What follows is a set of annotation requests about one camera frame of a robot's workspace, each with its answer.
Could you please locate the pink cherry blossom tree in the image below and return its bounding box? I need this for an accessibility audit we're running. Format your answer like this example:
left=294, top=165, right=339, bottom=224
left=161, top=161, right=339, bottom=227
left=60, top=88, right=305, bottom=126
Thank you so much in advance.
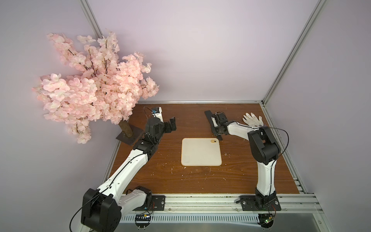
left=33, top=32, right=159, bottom=144

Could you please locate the right controller board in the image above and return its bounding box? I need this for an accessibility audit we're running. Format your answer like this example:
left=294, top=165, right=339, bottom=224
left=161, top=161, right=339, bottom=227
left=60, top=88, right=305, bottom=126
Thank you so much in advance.
left=258, top=214, right=274, bottom=229

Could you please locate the white work glove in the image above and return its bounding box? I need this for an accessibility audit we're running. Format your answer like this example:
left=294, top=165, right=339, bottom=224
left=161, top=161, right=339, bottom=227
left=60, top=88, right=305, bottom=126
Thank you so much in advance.
left=243, top=113, right=264, bottom=128

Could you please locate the controller board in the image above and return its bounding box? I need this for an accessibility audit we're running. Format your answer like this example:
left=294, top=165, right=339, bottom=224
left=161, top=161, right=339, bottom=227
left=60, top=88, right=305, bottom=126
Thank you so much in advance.
left=258, top=214, right=274, bottom=229
left=134, top=213, right=152, bottom=230

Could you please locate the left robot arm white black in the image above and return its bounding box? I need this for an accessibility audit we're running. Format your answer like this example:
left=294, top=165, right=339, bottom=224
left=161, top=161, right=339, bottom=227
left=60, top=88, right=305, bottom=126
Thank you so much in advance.
left=78, top=114, right=176, bottom=232

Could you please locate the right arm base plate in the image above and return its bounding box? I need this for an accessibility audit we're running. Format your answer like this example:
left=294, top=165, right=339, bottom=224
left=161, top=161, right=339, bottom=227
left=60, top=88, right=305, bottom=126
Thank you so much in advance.
left=236, top=194, right=282, bottom=212

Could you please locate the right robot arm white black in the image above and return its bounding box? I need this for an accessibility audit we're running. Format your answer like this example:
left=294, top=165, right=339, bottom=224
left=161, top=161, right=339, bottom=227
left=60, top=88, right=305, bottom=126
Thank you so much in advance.
left=205, top=111, right=283, bottom=208

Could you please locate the left controller board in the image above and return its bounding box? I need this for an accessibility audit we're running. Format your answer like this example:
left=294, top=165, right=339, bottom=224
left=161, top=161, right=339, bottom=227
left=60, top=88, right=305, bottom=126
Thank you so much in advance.
left=134, top=213, right=152, bottom=230

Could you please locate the white cutting board orange rim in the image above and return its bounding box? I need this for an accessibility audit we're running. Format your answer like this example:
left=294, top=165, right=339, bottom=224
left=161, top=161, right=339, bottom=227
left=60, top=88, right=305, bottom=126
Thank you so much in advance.
left=181, top=138, right=222, bottom=167

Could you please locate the dark metal tree base plate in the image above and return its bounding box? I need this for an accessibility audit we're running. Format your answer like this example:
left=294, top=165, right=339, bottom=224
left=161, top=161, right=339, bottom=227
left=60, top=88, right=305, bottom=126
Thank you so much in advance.
left=116, top=124, right=143, bottom=146

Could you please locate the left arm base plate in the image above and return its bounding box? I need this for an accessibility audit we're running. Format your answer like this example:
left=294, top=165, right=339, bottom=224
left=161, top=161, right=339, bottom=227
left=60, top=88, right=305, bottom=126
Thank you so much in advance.
left=134, top=195, right=166, bottom=212

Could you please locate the aluminium mounting rail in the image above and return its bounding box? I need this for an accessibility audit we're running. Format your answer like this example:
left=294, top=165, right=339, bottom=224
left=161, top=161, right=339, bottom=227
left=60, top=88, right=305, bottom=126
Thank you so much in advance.
left=115, top=193, right=324, bottom=215

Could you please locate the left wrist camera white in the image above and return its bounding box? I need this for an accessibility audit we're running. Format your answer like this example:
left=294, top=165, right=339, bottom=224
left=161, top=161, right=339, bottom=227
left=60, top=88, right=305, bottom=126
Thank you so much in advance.
left=151, top=107, right=164, bottom=122

